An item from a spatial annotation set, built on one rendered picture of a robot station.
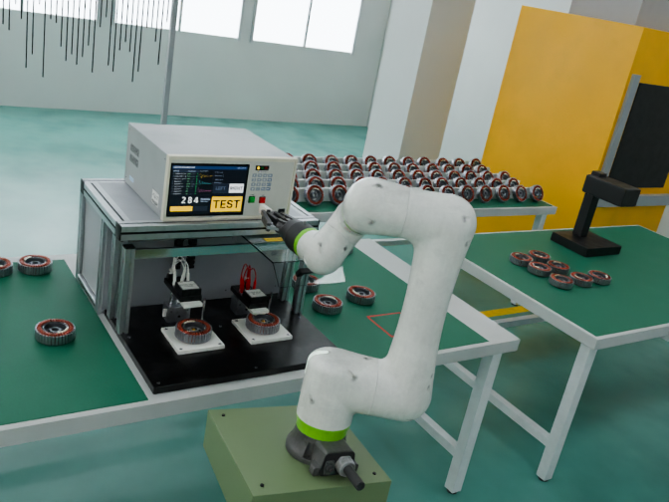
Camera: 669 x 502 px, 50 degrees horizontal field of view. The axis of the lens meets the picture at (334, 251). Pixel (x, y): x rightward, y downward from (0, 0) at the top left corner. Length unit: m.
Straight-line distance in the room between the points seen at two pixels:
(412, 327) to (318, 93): 8.39
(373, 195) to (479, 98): 7.31
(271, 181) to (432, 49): 3.85
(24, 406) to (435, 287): 1.08
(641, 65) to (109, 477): 4.15
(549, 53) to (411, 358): 4.32
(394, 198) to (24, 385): 1.12
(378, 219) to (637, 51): 3.94
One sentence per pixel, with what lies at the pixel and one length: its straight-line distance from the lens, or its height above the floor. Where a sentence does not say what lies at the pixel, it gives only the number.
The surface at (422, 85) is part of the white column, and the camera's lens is 6.02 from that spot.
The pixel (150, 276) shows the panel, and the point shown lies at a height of 0.88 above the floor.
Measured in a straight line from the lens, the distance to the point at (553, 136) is 5.57.
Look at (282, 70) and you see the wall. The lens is 9.49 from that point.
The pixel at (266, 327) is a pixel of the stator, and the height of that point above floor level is 0.81.
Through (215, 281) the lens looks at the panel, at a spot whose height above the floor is 0.84.
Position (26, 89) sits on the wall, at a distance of 8.50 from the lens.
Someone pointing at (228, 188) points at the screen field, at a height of 1.22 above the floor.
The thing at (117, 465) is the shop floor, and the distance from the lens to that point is 2.98.
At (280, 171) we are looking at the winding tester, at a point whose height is 1.28.
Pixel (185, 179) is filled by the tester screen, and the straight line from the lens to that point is 2.17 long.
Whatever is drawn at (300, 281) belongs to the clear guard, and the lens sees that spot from 2.15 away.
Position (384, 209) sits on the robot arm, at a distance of 1.46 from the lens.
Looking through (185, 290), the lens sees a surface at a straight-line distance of 2.22.
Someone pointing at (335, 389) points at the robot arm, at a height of 1.05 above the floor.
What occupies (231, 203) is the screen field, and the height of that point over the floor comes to 1.17.
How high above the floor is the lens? 1.88
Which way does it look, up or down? 21 degrees down
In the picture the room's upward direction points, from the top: 11 degrees clockwise
